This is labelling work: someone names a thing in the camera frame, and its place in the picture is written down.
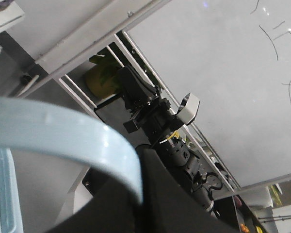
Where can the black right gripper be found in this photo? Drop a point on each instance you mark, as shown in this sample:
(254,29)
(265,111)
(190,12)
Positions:
(148,110)

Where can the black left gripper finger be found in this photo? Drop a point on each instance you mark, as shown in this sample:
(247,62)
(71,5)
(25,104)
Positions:
(166,207)

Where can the light blue plastic basket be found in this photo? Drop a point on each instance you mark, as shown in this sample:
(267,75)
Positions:
(62,132)

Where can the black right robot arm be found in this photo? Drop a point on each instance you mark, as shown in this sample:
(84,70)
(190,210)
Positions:
(184,165)

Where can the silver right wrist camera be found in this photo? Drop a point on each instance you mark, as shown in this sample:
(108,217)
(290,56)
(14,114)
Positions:
(188,109)

